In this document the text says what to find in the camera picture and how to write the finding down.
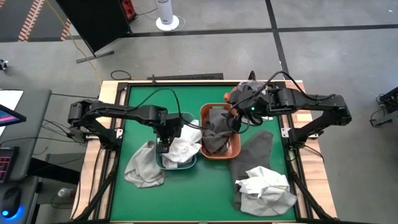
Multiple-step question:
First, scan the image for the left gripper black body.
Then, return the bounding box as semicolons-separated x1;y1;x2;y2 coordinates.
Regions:
155;113;184;142

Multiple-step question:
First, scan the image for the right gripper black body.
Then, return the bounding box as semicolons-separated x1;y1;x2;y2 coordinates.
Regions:
231;88;271;118

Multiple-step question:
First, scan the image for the plain white towel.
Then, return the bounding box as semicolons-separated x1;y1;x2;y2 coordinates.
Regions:
160;119;203;169
234;166;290;200

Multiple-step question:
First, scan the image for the orange plastic basket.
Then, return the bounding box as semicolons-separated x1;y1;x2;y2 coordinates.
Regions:
199;103;242;161

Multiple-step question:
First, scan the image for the dark grey checked towel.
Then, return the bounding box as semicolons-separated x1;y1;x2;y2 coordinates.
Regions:
236;80;274;121

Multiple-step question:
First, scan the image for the dark grey waffle towel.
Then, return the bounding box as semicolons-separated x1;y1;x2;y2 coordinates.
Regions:
229;129;275;212
201;108;237;156

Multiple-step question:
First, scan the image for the teal plastic basket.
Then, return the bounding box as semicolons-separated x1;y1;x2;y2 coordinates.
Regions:
154;111;200;170

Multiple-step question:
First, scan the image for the white brown-checked waffle towel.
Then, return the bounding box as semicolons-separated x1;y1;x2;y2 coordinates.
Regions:
124;140;167;189

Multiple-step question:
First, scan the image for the light grey waffle towel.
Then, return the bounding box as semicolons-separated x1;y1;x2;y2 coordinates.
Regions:
239;183;299;218

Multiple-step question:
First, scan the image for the black power strip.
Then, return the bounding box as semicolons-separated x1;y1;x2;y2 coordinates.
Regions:
146;73;224;81

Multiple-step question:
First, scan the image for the green table mat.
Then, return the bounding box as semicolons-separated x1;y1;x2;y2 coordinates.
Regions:
109;85;297;222

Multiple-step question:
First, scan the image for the grey panel stand foot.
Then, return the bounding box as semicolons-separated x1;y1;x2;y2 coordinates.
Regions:
76;50;115;64

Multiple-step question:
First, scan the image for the clear plastic bottle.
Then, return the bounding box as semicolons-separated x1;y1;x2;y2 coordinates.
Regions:
57;187;76;200

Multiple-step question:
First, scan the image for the black desk base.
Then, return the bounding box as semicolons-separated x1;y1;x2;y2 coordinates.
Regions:
29;157;81;185

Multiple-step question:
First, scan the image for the white cylindrical floor stand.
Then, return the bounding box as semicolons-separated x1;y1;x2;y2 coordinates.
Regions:
155;0;180;32

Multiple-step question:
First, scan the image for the red and black box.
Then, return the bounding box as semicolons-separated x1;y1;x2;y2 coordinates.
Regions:
121;0;138;20

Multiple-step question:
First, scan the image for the grey desk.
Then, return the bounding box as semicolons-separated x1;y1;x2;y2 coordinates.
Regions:
0;88;52;224

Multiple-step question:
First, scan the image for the black standing panel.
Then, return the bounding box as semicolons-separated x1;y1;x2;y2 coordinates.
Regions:
55;0;133;54

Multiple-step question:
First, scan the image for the tilted computer screen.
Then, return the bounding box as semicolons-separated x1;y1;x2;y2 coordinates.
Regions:
0;104;27;128

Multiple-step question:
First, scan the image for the backlit black keyboard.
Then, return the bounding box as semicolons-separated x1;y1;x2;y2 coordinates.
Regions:
0;146;19;185

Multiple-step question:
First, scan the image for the white paper sheet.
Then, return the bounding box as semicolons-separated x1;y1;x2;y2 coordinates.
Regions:
0;90;24;138

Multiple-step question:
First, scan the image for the black mouse with blue light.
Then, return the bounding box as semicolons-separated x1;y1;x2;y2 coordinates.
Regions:
1;185;23;219

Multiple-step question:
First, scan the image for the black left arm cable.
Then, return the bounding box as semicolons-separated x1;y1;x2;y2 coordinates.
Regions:
129;88;206;130

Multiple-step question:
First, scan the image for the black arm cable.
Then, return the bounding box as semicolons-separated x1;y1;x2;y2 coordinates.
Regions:
226;70;336;135
129;88;206;130

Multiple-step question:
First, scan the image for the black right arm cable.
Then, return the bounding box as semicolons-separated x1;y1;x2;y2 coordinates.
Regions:
226;70;336;135

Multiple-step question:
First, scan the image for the black looped floor cable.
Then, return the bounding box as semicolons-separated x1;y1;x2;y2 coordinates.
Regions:
110;70;133;81

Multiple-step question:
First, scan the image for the black diagonal frame strut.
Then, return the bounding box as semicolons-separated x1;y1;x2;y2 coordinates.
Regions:
74;146;121;221
285;146;333;221

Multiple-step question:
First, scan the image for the yellow cable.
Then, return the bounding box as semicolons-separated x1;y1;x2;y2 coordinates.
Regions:
46;0;103;88

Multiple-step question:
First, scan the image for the black equipment with cables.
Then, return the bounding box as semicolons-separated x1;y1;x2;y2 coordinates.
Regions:
369;86;398;128

